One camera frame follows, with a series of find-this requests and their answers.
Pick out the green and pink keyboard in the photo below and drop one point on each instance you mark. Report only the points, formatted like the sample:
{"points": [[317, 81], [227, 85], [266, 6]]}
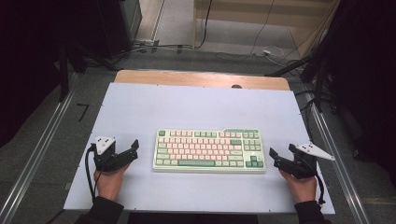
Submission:
{"points": [[199, 163]]}

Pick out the black tripod leg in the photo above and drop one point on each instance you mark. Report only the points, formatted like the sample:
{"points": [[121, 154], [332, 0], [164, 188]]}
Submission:
{"points": [[288, 67]]}

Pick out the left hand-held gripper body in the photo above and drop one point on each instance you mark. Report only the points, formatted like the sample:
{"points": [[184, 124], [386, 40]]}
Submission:
{"points": [[104, 158]]}

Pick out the person's left hand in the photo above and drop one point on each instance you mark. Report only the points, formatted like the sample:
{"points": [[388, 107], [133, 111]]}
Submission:
{"points": [[109, 183]]}

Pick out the black metal stand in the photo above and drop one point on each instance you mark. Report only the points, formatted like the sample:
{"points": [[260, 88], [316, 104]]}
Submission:
{"points": [[63, 74]]}

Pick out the black cabinet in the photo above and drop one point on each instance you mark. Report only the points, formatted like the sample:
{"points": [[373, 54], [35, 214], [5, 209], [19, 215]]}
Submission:
{"points": [[118, 25]]}

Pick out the white power adapter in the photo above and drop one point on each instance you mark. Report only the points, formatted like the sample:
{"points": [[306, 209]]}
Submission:
{"points": [[267, 52]]}

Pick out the aluminium floor rail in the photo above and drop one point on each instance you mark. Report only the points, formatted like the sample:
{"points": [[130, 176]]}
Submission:
{"points": [[34, 155], [339, 161]]}

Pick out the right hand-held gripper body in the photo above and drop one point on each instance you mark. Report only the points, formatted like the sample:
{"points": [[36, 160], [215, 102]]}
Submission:
{"points": [[308, 165]]}

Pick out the person's right hand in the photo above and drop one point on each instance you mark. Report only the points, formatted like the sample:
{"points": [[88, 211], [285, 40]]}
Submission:
{"points": [[300, 188]]}

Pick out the black curtain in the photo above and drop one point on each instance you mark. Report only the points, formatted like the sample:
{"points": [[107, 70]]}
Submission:
{"points": [[25, 62], [367, 77]]}

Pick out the light wooden shelf unit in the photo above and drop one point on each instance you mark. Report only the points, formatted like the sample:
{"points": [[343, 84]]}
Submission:
{"points": [[305, 18]]}

